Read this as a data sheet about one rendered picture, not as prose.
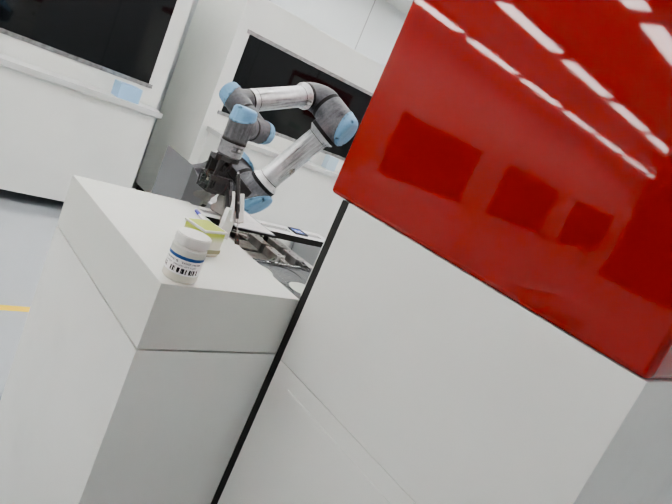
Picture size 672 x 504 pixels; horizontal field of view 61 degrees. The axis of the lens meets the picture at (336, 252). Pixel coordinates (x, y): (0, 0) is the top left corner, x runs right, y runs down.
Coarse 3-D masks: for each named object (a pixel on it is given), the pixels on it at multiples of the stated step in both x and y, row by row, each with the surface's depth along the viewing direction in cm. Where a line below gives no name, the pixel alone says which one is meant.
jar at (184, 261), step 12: (180, 228) 111; (180, 240) 109; (192, 240) 109; (204, 240) 111; (168, 252) 112; (180, 252) 109; (192, 252) 109; (204, 252) 112; (168, 264) 110; (180, 264) 110; (192, 264) 110; (168, 276) 110; (180, 276) 110; (192, 276) 112
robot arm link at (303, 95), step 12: (228, 84) 178; (300, 84) 201; (312, 84) 202; (228, 96) 177; (240, 96) 177; (252, 96) 180; (264, 96) 184; (276, 96) 188; (288, 96) 192; (300, 96) 197; (312, 96) 200; (324, 96) 202; (228, 108) 178; (264, 108) 186; (276, 108) 191; (288, 108) 197; (300, 108) 205; (312, 108) 205
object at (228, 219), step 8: (232, 192) 148; (232, 200) 148; (240, 200) 150; (232, 208) 147; (240, 208) 150; (224, 216) 150; (232, 216) 147; (240, 216) 149; (224, 224) 150; (232, 224) 152
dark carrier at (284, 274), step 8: (264, 264) 169; (272, 264) 172; (272, 272) 165; (280, 272) 168; (288, 272) 172; (296, 272) 175; (304, 272) 179; (280, 280) 161; (288, 280) 164; (296, 280) 168; (304, 280) 171; (288, 288) 158; (296, 296) 154
